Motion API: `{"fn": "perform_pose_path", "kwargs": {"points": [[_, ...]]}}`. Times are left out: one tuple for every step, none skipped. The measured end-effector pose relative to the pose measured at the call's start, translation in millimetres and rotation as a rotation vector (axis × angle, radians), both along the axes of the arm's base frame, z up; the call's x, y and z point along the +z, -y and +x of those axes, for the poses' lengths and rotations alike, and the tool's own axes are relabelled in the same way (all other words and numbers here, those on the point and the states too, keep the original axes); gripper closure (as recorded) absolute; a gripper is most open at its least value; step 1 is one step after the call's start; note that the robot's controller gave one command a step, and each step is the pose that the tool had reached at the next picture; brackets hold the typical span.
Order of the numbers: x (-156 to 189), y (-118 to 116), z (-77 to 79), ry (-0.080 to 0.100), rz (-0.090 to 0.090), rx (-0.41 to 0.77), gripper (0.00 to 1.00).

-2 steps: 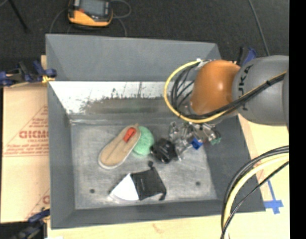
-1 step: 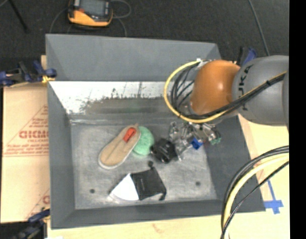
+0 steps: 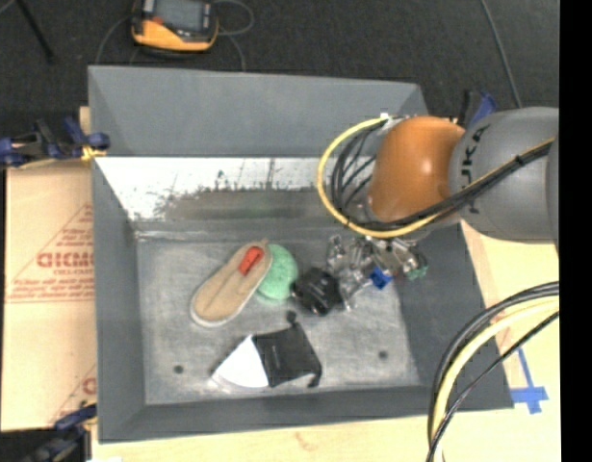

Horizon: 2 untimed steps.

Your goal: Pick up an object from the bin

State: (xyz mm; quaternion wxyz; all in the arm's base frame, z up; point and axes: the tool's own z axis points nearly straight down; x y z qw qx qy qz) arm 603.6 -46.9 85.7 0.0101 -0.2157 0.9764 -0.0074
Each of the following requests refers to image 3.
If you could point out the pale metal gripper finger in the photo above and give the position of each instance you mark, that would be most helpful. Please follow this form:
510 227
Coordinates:
354 284
338 253

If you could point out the black boxy toy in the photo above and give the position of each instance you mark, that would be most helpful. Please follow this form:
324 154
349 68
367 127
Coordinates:
317 290

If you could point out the green sponge ball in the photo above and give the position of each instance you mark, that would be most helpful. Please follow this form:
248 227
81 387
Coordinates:
282 272

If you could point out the tan slipper with red tag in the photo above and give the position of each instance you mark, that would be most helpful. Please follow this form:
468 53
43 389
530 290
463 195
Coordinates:
225 289

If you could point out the white fan-shaped sheet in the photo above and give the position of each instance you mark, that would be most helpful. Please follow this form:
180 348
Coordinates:
242 366

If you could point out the grey metal bin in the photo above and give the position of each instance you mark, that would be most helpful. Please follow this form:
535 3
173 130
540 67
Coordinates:
180 113

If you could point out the brown cardboard board, red print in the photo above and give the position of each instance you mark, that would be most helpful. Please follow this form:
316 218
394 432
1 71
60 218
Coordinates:
45 315

